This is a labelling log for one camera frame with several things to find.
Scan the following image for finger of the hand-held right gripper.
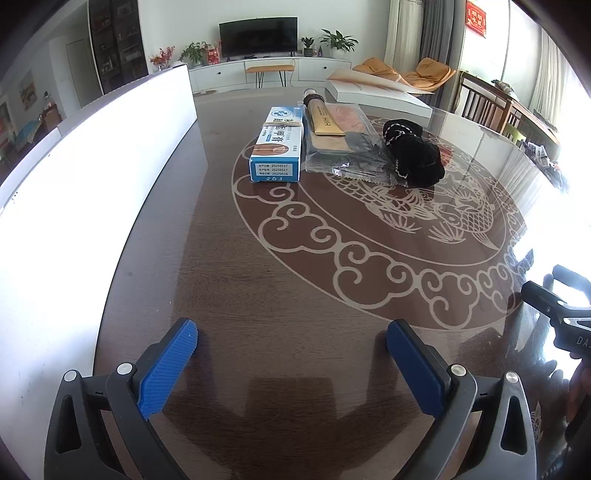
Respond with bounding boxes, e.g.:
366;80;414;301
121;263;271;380
522;281;571;324
551;265;591;305

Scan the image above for black velvet scrunchie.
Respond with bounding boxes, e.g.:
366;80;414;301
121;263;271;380
382;119;445;188

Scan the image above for large potted plant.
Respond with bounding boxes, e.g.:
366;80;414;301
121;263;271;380
320;29;359;60

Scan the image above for orange footstool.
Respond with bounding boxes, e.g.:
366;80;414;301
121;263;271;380
353;58;400;77

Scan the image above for beige box lid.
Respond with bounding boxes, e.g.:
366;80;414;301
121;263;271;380
329;69;435;96

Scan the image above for blue and white box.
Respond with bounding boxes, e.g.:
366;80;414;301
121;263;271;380
249;106;305;184

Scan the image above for framed wall painting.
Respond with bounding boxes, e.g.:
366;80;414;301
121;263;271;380
18;69;38;112

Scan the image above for person's right hand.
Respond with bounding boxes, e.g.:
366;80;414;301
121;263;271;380
567;355;591;430

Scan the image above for dark bookcase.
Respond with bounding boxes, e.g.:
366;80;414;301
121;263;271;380
88;0;149;96

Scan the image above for grey and white curtains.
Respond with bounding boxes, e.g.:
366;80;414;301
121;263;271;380
385;0;456;75

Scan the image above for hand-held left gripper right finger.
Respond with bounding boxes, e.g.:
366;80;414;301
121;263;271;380
387;319;539;480

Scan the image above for orange stool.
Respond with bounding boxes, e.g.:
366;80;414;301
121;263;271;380
245;64;295;89

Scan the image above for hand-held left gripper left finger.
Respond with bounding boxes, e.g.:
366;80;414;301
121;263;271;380
44;318;199;480

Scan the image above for bushy potted plant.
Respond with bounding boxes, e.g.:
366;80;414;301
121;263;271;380
180;41;211;68

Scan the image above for red flowers in vase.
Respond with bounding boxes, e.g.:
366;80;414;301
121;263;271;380
150;46;177;71

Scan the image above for sheer white curtain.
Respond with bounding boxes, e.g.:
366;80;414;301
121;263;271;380
529;23;583;126

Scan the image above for wooden side table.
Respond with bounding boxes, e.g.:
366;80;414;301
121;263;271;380
492;80;562;158

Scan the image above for orange lounge chair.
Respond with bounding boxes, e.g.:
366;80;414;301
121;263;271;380
399;58;456;94

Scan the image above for clear plastic packet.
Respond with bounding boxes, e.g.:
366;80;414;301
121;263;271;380
302;103;394;184

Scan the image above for black television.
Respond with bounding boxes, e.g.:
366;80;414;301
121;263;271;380
219;17;298;59

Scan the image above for beige tube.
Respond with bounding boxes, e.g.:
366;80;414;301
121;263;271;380
302;90;345;138

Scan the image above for red wall hanging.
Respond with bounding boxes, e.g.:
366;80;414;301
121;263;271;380
465;0;489;38

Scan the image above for white tv cabinet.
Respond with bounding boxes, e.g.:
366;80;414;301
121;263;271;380
187;55;357;96

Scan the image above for dark wooden chair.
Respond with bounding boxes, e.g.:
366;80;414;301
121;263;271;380
459;71;522;134

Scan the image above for flat white box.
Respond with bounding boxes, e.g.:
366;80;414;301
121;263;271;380
324;69;433;118

